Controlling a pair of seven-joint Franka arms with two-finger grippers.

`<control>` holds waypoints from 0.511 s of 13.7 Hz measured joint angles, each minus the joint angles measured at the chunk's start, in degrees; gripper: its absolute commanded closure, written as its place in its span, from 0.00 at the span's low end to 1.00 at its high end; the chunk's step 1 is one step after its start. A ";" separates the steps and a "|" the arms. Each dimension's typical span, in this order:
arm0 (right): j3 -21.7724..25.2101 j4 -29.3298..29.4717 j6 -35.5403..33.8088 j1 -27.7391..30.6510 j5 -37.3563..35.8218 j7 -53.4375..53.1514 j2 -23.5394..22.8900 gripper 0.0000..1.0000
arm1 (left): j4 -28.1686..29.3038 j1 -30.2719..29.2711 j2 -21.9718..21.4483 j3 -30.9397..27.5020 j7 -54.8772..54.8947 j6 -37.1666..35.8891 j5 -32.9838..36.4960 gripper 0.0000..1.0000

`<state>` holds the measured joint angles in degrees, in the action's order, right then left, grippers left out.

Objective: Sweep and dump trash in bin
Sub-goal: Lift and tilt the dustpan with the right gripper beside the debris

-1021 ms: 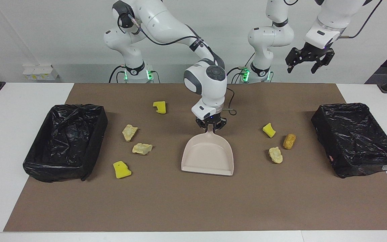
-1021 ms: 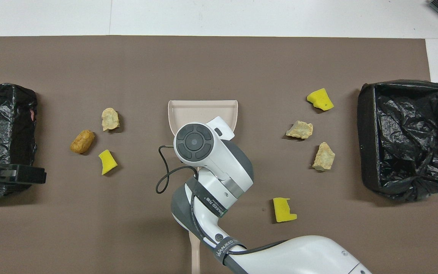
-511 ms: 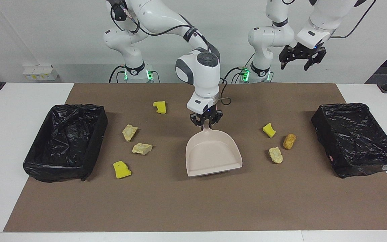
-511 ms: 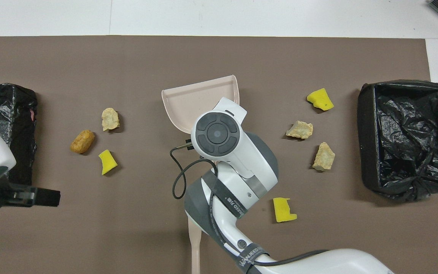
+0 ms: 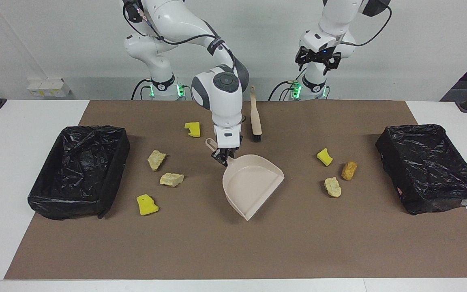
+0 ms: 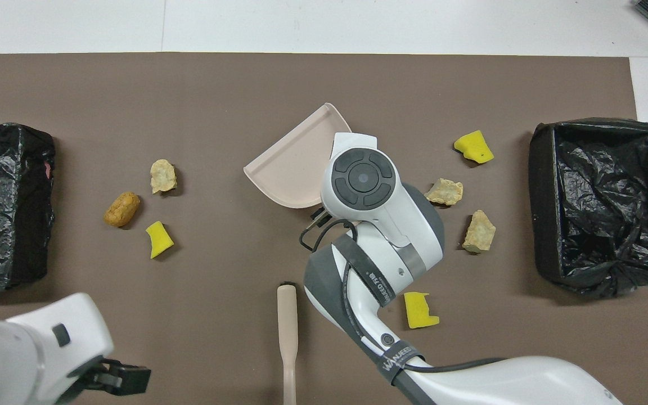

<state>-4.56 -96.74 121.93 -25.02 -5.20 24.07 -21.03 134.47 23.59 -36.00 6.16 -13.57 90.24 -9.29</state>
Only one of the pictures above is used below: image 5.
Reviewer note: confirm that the beige hand brush black bristles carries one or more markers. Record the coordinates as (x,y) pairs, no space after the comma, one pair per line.
(255,117)

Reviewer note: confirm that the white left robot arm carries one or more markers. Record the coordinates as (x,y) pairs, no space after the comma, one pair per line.
(335,20)

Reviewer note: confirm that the brown bread-like foam chunk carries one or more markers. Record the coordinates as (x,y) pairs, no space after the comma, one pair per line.
(349,170)

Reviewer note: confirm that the yellow sponge piece black dot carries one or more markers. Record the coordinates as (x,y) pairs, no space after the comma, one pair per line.
(146,206)

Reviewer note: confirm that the notched yellow sponge piece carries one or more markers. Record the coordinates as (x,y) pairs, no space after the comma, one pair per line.
(194,129)

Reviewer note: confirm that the beige plastic dustpan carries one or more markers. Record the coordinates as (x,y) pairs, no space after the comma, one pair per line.
(253,186)

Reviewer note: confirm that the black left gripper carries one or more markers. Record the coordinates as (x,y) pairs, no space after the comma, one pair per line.
(319,54)

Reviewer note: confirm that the brown table mat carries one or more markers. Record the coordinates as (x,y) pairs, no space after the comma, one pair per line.
(298,251)

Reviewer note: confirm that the cream and orange foam chunk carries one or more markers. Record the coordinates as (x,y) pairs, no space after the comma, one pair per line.
(333,187)

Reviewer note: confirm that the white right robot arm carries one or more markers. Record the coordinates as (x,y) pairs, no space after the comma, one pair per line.
(221,97)

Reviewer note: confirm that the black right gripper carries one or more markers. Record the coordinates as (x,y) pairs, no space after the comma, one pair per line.
(227,151)

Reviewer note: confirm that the yellow sponge wedge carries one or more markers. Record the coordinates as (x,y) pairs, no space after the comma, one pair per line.
(325,158)

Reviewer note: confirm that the white wall socket box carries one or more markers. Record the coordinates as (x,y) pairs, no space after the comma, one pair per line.
(49,87)

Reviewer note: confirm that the black bag-lined bin pink spot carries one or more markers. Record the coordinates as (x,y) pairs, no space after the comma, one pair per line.
(428,170)

